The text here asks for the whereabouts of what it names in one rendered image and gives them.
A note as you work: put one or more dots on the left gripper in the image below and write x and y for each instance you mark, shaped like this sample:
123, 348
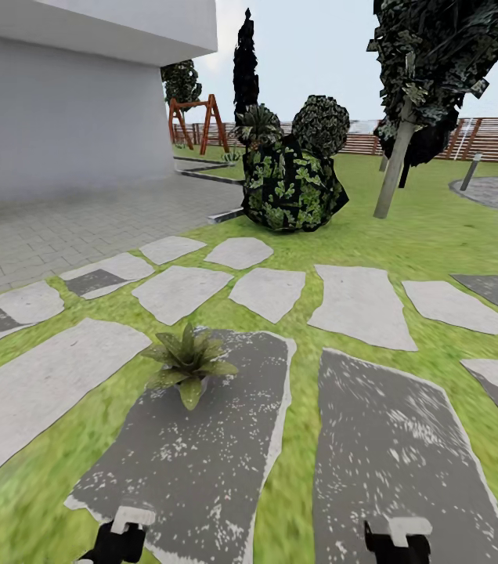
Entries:
127, 546

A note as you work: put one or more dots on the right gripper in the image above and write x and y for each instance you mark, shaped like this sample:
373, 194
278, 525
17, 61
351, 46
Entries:
387, 553

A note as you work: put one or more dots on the pot plant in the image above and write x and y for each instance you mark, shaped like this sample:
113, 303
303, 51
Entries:
190, 363

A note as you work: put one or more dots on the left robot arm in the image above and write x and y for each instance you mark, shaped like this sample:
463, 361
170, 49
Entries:
117, 542

